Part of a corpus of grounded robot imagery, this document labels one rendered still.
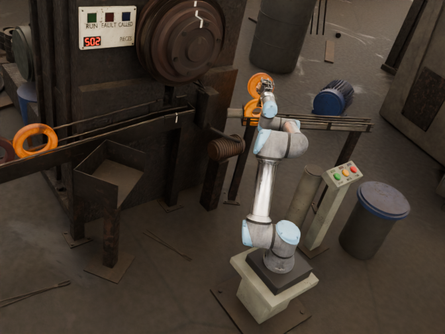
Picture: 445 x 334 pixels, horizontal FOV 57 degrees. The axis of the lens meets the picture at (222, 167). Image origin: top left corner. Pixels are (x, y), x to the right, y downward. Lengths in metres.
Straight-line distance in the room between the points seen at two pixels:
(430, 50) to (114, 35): 3.05
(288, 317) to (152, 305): 0.71
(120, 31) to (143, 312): 1.35
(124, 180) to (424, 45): 3.18
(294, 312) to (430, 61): 2.77
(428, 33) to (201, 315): 3.20
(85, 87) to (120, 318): 1.12
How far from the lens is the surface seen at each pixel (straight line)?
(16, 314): 2.24
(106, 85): 2.10
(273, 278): 1.99
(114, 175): 1.95
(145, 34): 1.93
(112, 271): 2.33
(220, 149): 2.39
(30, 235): 2.54
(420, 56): 4.33
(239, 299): 2.29
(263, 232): 1.87
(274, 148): 1.81
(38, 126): 1.95
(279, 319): 2.30
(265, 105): 2.15
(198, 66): 2.07
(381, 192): 2.69
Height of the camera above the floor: 1.85
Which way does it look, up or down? 36 degrees down
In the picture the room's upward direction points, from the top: 14 degrees clockwise
